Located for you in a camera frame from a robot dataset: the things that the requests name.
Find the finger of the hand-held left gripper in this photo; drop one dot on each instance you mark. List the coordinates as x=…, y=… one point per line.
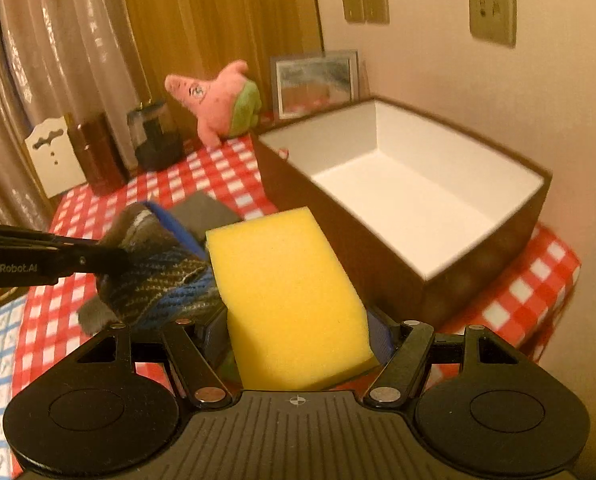
x=88, y=262
x=43, y=240

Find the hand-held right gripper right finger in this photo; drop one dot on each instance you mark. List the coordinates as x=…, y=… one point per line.
x=379, y=342

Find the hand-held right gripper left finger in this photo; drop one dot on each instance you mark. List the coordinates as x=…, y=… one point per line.
x=213, y=340

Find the dark woven-pattern fabric item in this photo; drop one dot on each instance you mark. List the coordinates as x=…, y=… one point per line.
x=148, y=275

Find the yellow sponge block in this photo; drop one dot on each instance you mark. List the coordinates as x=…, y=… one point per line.
x=288, y=300

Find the brown box with white inside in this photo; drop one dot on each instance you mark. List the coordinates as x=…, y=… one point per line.
x=357, y=240

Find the dark grey cloth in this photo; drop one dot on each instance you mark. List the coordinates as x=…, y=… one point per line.
x=203, y=210

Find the white wooden chair back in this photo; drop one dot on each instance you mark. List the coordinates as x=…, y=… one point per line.
x=53, y=160

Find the brown cylindrical jar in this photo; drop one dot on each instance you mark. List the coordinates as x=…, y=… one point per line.
x=98, y=155

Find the glass jar with black base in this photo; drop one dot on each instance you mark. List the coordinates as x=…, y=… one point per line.
x=155, y=135

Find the red white checked tablecloth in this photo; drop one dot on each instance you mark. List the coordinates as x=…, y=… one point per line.
x=213, y=170

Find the sheer beige curtain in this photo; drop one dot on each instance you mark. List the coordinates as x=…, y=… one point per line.
x=53, y=50

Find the pink starfish plush toy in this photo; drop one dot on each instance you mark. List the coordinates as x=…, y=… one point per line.
x=218, y=105

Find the silver picture frame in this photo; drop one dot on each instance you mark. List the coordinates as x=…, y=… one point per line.
x=315, y=85

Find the beige wall switch plate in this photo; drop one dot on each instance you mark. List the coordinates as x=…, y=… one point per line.
x=375, y=4
x=352, y=5

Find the large beige wall socket plate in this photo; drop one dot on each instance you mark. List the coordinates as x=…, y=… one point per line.
x=492, y=15

